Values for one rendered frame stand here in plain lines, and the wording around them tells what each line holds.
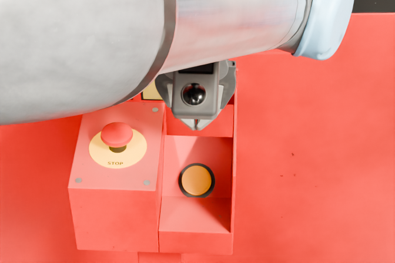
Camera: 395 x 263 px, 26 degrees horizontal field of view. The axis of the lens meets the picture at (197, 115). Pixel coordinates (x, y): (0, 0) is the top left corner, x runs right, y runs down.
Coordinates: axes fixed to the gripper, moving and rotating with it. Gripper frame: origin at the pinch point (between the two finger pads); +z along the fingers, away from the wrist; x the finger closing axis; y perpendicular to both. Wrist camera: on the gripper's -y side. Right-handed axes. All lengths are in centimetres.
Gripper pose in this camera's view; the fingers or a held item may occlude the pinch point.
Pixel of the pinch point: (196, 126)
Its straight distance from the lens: 101.0
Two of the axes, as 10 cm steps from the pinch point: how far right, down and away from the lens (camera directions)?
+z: 0.0, 6.6, 7.5
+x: -10.0, -0.3, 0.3
